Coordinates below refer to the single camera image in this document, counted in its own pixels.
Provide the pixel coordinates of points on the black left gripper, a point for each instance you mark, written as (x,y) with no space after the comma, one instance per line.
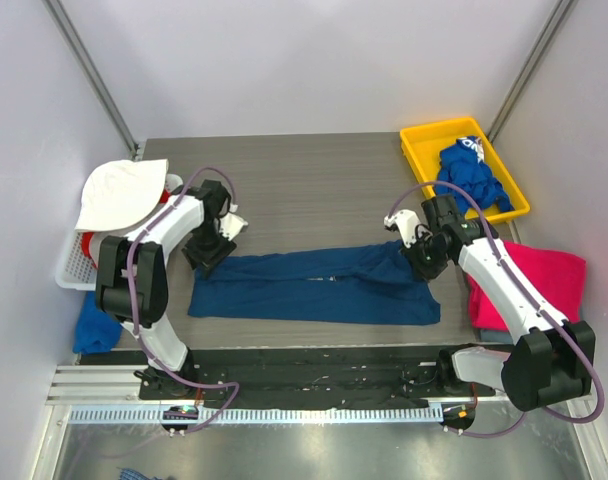
(209,253)

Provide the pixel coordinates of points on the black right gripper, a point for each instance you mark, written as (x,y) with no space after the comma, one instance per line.
(426,262)

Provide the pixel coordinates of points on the dark blue mickey t shirt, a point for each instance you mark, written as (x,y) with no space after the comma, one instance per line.
(370,285)

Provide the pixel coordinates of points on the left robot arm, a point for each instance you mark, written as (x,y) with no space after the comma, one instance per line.
(132,285)

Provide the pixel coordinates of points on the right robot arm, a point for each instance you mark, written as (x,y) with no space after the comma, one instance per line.
(552,358)

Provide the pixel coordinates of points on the royal blue t shirt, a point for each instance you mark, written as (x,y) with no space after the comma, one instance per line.
(463,165)

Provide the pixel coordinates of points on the yellow plastic tray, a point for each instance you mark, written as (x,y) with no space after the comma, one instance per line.
(421,145)

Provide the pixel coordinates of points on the white t shirt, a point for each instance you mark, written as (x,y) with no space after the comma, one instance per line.
(139,177)

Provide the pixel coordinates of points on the grey folded t shirt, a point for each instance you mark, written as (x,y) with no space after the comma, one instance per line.
(495,336)

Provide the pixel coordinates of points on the pink folded t shirt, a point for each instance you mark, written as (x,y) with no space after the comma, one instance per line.
(558,276)

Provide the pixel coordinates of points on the red t shirt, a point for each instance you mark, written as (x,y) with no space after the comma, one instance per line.
(91,241)

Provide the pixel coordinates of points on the white plastic laundry basket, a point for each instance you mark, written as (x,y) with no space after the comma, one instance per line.
(74,270)

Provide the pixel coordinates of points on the blue folded t shirt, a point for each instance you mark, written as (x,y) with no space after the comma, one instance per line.
(95,331)

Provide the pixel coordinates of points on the checkered cloth bottom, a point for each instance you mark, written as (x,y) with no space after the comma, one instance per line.
(132,474)

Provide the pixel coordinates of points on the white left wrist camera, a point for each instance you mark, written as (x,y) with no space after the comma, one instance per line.
(231,224)

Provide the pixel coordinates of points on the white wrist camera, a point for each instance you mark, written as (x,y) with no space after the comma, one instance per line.
(231,224)
(405,223)

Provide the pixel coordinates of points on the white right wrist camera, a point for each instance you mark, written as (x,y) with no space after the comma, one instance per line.
(405,223)

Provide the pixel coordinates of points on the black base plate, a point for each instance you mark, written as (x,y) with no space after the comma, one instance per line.
(358,378)

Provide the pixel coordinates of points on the slotted cable duct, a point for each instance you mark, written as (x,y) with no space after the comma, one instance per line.
(184,414)

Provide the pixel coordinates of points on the aluminium frame post right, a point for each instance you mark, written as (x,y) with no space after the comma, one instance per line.
(561,11)

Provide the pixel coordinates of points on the aluminium frame post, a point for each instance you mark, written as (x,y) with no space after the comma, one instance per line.
(561,11)
(75,43)

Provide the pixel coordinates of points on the aluminium frame post left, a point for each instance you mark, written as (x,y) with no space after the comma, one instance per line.
(75,43)

